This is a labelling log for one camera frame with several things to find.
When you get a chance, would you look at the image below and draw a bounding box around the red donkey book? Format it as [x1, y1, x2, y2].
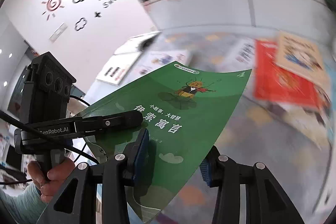
[254, 40, 318, 109]

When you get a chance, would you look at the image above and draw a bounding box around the black cable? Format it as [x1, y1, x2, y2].
[0, 94, 100, 185]

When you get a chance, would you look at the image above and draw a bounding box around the light teal left sleeve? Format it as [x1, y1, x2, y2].
[1, 184, 47, 223]

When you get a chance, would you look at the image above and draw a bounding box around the green children's book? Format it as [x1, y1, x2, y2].
[81, 62, 251, 222]

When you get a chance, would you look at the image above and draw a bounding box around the black camera module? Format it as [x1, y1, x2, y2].
[19, 52, 76, 124]

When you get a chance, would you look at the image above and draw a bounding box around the patterned fan-motif mat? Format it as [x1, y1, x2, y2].
[150, 33, 331, 223]

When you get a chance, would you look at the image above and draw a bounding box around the beige illustrated book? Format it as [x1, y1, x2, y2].
[274, 31, 329, 87]

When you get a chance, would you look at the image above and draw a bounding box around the person's left hand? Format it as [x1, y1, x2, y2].
[27, 158, 75, 203]

